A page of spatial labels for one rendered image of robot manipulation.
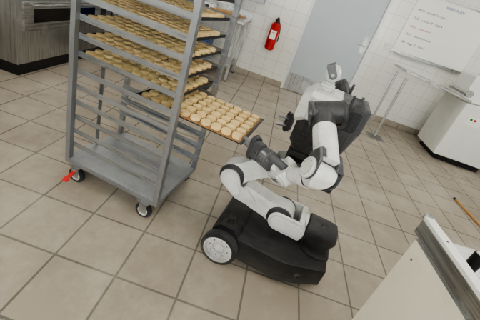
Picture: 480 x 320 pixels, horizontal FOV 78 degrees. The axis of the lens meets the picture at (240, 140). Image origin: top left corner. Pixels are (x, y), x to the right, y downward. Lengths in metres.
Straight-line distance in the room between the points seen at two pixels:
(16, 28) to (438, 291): 3.26
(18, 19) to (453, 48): 5.42
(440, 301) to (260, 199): 1.00
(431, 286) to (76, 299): 1.30
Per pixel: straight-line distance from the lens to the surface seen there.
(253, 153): 1.36
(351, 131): 1.39
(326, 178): 1.06
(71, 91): 1.82
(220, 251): 1.69
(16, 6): 3.25
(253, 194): 1.67
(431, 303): 0.97
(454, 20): 5.55
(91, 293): 1.58
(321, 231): 1.70
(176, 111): 1.43
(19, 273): 1.67
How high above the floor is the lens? 1.32
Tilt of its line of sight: 26 degrees down
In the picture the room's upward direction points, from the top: 19 degrees clockwise
